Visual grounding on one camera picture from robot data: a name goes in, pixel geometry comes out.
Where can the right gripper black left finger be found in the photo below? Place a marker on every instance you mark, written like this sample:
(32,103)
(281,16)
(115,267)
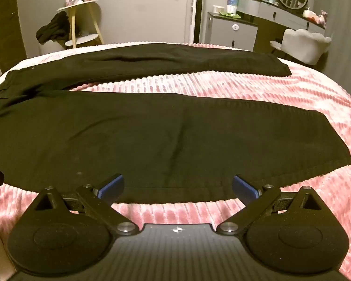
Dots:
(84,211)

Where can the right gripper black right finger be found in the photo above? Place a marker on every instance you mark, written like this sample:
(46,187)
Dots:
(271,211)

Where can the black pants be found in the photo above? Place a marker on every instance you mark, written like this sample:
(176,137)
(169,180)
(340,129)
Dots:
(169,148)

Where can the white fluffy chair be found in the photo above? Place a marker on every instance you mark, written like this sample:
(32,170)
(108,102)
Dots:
(305,46)

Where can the grey bedside cabinet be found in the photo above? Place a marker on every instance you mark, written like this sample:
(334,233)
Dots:
(229,32)

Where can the wooden two-tier side table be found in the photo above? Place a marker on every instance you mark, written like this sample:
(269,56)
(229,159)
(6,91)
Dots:
(84,24)

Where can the black garment on table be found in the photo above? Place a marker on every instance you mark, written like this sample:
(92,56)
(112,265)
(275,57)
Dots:
(57,30)

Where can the grey vanity desk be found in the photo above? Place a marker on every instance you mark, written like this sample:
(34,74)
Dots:
(271,22)

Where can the blue and white box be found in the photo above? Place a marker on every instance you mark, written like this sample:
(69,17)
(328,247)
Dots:
(231,6)

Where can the dark wooden door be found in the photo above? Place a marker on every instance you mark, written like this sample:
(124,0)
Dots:
(12,49)

